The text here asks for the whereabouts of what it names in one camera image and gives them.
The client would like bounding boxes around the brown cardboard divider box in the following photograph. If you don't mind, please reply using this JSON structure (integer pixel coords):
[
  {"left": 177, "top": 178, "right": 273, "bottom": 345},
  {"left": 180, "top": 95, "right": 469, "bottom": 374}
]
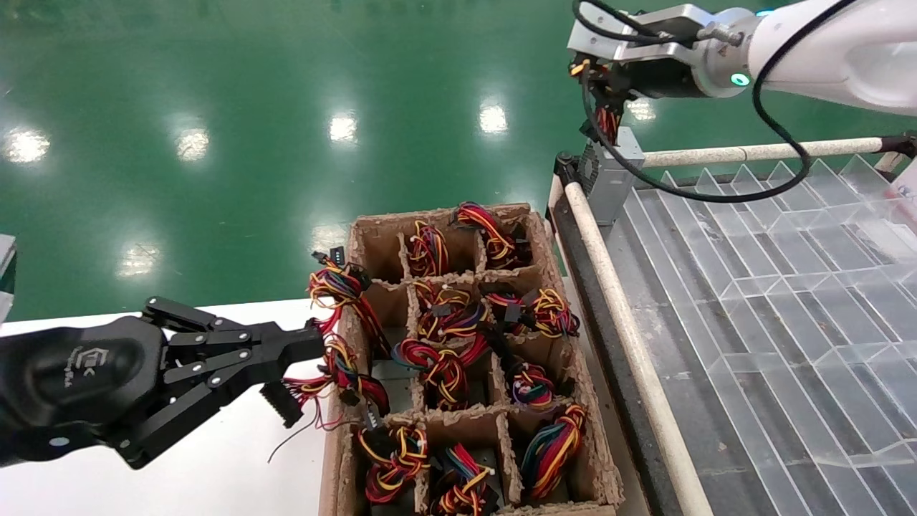
[{"left": 319, "top": 203, "right": 624, "bottom": 516}]

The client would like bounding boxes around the power supply with coloured wires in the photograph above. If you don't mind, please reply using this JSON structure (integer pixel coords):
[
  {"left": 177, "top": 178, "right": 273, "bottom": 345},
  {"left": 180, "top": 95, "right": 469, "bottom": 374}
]
[
  {"left": 507, "top": 360, "right": 557, "bottom": 411},
  {"left": 390, "top": 326, "right": 496, "bottom": 411},
  {"left": 408, "top": 221, "right": 451, "bottom": 277},
  {"left": 414, "top": 282, "right": 489, "bottom": 342},
  {"left": 306, "top": 247, "right": 392, "bottom": 357},
  {"left": 430, "top": 443, "right": 499, "bottom": 516},
  {"left": 577, "top": 104, "right": 646, "bottom": 227},
  {"left": 519, "top": 403, "right": 587, "bottom": 499},
  {"left": 355, "top": 423, "right": 431, "bottom": 505},
  {"left": 256, "top": 335, "right": 392, "bottom": 463},
  {"left": 479, "top": 283, "right": 580, "bottom": 339},
  {"left": 450, "top": 201, "right": 533, "bottom": 270}
]

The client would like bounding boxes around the black tube corner joint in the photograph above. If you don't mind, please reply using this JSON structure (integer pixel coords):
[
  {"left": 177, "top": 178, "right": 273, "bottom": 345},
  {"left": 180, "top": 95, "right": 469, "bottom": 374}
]
[
  {"left": 880, "top": 131, "right": 917, "bottom": 160},
  {"left": 553, "top": 150, "right": 582, "bottom": 188}
]

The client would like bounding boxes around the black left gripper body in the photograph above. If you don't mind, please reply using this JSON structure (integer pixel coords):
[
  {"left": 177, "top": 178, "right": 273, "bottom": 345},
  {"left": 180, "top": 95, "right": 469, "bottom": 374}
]
[{"left": 0, "top": 317, "right": 171, "bottom": 468}]

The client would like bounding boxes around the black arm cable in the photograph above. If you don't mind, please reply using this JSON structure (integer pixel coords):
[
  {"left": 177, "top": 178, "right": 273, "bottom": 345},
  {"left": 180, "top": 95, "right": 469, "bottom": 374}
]
[{"left": 572, "top": 0, "right": 857, "bottom": 204}]

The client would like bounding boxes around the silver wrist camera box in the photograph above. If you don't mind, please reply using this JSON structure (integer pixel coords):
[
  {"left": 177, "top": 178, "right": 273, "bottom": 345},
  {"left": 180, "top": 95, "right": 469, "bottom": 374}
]
[{"left": 568, "top": 4, "right": 717, "bottom": 65}]

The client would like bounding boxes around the long white cart rail tube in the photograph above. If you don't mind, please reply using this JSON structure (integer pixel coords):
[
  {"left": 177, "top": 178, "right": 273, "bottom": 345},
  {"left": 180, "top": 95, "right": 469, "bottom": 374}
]
[
  {"left": 565, "top": 181, "right": 717, "bottom": 516},
  {"left": 641, "top": 136, "right": 885, "bottom": 171}
]

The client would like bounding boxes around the clear acrylic divider tray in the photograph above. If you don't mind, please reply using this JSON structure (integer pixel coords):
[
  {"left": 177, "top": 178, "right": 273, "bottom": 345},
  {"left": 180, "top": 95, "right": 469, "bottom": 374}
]
[{"left": 623, "top": 153, "right": 917, "bottom": 516}]

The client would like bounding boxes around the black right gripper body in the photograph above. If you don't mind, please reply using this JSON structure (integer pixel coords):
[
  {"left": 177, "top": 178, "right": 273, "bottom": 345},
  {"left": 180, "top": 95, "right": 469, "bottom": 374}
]
[{"left": 620, "top": 57, "right": 709, "bottom": 101}]

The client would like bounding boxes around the clear bag with red print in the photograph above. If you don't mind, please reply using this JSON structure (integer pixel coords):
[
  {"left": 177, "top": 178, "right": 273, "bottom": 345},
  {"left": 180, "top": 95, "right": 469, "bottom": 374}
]
[{"left": 890, "top": 159, "right": 917, "bottom": 210}]

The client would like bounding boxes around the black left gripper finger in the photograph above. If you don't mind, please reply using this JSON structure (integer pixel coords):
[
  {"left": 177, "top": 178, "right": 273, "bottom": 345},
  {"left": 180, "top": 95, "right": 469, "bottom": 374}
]
[
  {"left": 113, "top": 350, "right": 325, "bottom": 471},
  {"left": 143, "top": 297, "right": 325, "bottom": 358}
]

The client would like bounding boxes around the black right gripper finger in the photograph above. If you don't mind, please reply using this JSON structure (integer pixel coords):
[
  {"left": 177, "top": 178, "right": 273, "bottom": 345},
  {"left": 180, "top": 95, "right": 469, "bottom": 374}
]
[
  {"left": 609, "top": 70, "right": 635, "bottom": 120},
  {"left": 587, "top": 70, "right": 610, "bottom": 117}
]

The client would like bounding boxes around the grey metal object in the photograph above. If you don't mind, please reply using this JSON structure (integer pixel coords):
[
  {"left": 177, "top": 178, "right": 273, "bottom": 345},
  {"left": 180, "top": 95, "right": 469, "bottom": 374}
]
[{"left": 0, "top": 234, "right": 18, "bottom": 325}]

